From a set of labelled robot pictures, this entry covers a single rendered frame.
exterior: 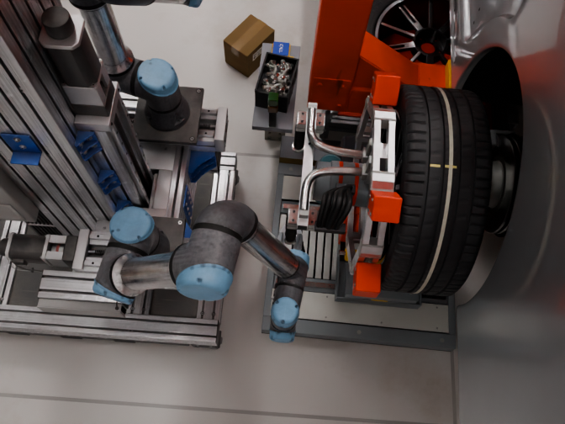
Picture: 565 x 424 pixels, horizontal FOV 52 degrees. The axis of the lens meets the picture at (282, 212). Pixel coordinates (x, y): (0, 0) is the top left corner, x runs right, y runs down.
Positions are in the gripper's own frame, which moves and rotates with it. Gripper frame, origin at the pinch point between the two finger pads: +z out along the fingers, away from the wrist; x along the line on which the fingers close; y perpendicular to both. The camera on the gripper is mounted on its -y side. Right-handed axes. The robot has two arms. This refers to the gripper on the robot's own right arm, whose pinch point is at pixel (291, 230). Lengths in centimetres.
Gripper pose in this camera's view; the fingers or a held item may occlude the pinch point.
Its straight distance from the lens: 182.5
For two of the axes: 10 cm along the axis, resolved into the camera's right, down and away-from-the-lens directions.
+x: -10.0, -0.9, 0.0
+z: 0.9, -9.2, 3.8
